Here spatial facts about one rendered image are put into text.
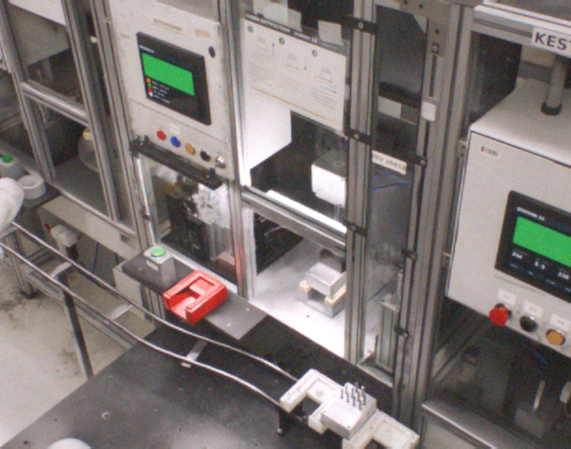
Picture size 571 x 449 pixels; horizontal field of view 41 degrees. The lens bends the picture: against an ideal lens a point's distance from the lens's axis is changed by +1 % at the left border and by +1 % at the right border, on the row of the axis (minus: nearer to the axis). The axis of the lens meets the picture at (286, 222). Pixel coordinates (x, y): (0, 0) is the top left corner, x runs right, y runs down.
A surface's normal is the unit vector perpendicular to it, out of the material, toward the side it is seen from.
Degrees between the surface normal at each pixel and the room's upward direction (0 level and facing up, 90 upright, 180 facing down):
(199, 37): 90
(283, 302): 0
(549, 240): 90
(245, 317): 0
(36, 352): 0
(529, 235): 90
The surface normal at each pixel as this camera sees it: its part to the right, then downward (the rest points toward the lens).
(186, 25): -0.65, 0.48
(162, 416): -0.03, -0.79
